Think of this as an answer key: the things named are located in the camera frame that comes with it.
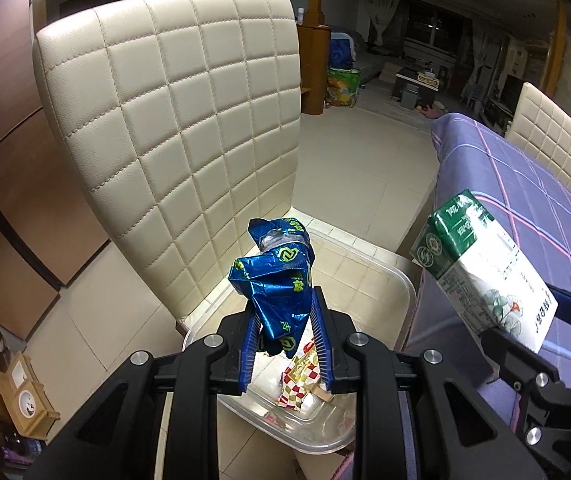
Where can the small wooden clock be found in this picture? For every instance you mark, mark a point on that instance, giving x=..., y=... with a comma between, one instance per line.
x=30, y=402

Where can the colourful printed bag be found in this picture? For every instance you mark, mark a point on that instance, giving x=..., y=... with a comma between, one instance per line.
x=343, y=87

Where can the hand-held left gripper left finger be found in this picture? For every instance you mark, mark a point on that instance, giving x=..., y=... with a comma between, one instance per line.
x=247, y=355

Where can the cream quilted leather chair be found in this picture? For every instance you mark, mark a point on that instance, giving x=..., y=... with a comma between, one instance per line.
x=550, y=135
x=190, y=110

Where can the red checkered snack wrapper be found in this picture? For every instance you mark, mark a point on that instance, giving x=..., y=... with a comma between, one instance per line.
x=300, y=380

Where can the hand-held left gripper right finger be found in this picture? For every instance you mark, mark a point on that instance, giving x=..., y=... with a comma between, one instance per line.
x=324, y=355

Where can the purple plaid tablecloth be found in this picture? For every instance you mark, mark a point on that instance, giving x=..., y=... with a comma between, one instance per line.
x=515, y=185

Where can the white curtain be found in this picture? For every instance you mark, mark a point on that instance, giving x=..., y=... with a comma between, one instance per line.
x=380, y=15

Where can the small white bottle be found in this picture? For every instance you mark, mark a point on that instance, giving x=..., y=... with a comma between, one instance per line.
x=299, y=16

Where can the clear plastic container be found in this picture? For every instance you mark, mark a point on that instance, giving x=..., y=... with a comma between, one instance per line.
x=365, y=280

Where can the dark low table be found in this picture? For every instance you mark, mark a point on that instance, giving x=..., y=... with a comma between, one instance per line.
x=415, y=85

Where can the blue bag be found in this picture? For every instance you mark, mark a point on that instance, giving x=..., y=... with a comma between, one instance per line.
x=341, y=50

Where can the grey sofa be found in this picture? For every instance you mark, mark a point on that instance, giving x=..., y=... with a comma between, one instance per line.
x=371, y=60

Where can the blue foil snack wrapper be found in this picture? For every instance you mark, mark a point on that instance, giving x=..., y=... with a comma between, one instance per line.
x=275, y=290

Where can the green and white carton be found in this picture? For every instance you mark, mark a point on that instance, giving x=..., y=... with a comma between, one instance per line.
x=475, y=270

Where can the brown wooden panel door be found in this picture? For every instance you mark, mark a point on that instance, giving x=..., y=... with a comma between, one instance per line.
x=10, y=185

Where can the brown wooden cabinet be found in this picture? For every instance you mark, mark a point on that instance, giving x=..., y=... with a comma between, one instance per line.
x=313, y=70

